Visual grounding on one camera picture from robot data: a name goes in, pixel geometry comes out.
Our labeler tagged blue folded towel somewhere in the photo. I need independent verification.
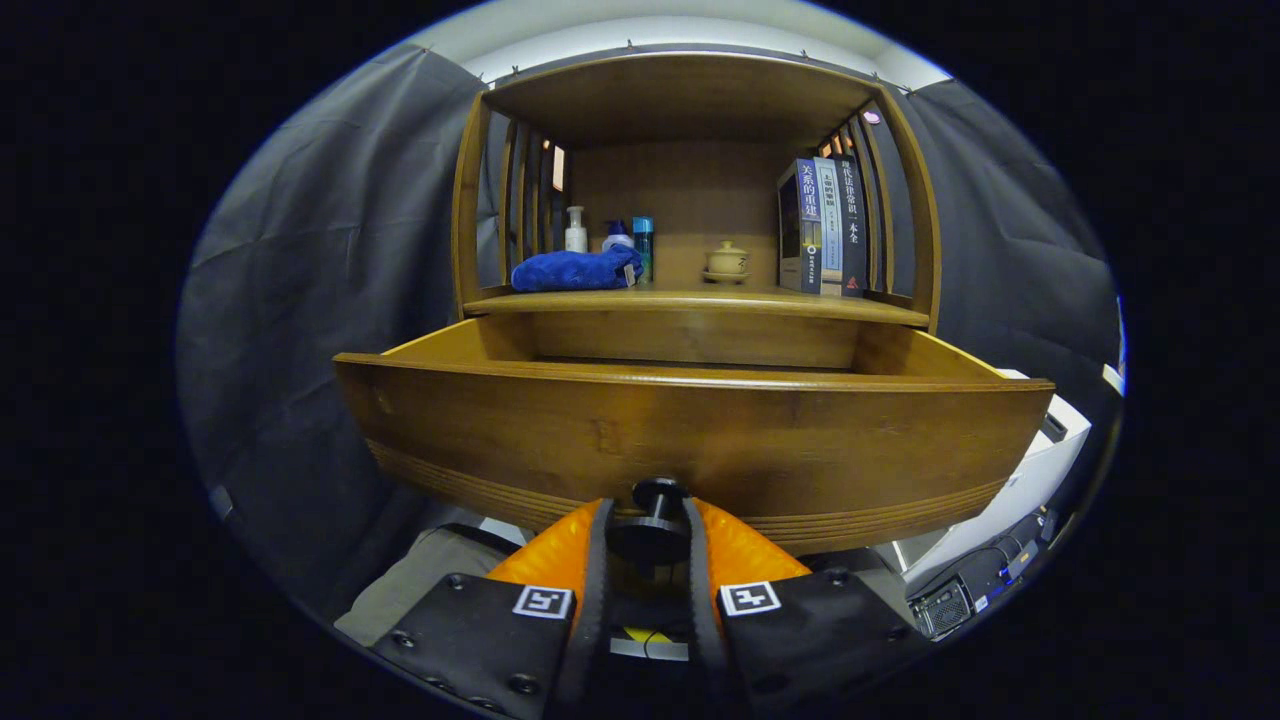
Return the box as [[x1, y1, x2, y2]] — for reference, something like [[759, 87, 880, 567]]
[[511, 247, 644, 293]]

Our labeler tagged black spine book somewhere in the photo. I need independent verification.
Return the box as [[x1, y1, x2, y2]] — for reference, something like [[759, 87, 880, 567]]
[[835, 155, 869, 299]]

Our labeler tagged blue spine book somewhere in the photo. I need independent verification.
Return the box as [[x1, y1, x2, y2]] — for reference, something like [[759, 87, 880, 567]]
[[779, 158, 824, 295]]

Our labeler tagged black backdrop cloth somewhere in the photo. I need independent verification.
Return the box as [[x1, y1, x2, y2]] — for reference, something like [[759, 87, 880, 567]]
[[178, 40, 1121, 621]]

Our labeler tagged wooden drawer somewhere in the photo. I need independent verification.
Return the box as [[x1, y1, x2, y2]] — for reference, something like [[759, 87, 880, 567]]
[[332, 315, 1056, 571]]

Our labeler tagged wooden cabinet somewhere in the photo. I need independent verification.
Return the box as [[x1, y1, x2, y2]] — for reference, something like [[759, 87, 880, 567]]
[[450, 50, 943, 336]]

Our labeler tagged beige lidded teacup with saucer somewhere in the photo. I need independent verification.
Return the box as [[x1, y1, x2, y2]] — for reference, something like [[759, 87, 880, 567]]
[[702, 240, 751, 285]]

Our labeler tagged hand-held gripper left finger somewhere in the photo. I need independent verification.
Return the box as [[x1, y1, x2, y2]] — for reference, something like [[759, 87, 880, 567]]
[[368, 497, 616, 720]]

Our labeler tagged white spine book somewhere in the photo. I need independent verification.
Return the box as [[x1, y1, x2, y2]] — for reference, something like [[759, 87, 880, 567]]
[[812, 157, 845, 297]]

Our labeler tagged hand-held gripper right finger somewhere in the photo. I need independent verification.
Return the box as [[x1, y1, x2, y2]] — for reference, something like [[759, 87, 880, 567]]
[[682, 495, 936, 720]]

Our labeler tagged black electronic device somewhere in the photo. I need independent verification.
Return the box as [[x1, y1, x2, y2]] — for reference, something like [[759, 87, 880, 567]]
[[905, 510, 1061, 641]]

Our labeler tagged white storage box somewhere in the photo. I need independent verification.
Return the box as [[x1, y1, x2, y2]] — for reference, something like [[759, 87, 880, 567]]
[[895, 370, 1093, 586]]

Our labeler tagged wooden countertop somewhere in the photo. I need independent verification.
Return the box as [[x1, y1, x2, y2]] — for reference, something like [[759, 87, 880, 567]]
[[462, 280, 931, 329]]

